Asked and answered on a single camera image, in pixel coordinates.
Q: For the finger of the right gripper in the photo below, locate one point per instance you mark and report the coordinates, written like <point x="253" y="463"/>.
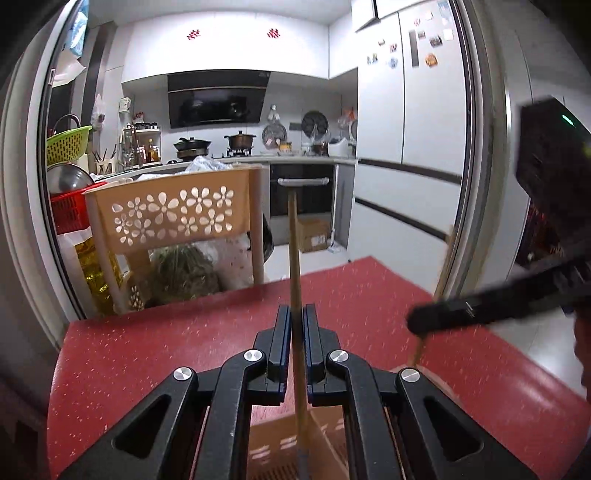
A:
<point x="521" y="299"/>

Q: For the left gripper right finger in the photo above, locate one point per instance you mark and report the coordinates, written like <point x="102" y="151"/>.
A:
<point x="399" y="425"/>

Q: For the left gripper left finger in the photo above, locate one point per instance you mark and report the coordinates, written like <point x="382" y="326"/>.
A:
<point x="194" y="425"/>

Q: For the bamboo chopstick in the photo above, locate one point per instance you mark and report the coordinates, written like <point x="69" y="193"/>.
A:
<point x="297" y="344"/>
<point x="438" y="295"/>

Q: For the beige plastic utensil holder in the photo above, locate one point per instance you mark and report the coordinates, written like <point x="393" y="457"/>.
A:
<point x="273" y="447"/>

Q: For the person right hand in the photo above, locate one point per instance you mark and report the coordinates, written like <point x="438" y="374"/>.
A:
<point x="582" y="349"/>

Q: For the white refrigerator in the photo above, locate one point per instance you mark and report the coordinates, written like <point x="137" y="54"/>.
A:
<point x="413" y="129"/>

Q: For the green vegetables in bag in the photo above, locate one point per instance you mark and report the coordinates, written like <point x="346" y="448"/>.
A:
<point x="181" y="273"/>

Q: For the yellow oil bottle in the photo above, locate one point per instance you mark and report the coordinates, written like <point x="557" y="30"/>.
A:
<point x="94" y="277"/>

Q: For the white rice cooker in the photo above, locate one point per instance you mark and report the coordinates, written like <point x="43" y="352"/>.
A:
<point x="341" y="148"/>

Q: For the beige flower-pattern storage cart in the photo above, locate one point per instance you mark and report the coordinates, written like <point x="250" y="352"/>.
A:
<point x="132" y="217"/>

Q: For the cardboard box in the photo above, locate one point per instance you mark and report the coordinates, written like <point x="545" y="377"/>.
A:
<point x="313" y="234"/>

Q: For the black built-in oven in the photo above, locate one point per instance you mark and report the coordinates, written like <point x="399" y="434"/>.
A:
<point x="315" y="199"/>

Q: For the red plastic basket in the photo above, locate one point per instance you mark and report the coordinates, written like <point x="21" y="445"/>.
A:
<point x="69" y="209"/>

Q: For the steel mixing bowl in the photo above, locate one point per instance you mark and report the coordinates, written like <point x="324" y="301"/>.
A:
<point x="65" y="177"/>

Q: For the black wok on stove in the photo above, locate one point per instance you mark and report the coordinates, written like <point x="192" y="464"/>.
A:
<point x="189" y="148"/>

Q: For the green plastic basket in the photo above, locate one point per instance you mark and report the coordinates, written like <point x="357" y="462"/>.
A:
<point x="68" y="145"/>

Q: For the brown cooking pot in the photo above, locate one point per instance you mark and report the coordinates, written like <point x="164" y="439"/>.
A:
<point x="240" y="142"/>

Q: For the black range hood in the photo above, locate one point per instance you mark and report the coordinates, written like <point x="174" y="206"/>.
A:
<point x="216" y="97"/>

